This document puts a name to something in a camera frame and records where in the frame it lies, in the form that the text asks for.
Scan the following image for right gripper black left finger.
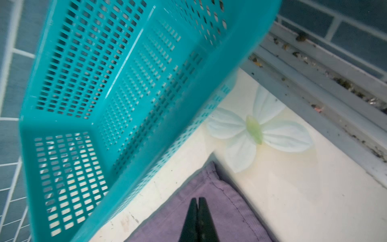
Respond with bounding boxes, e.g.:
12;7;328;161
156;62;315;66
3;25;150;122
179;198;198;242

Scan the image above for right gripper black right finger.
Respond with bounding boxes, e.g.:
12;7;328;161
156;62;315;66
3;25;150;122
198;197;219;242

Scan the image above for purple trousers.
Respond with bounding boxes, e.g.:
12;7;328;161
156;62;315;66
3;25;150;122
127;161;272;242

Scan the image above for teal plastic basket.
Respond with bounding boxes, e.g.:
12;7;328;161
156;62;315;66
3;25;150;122
19;1;281;242

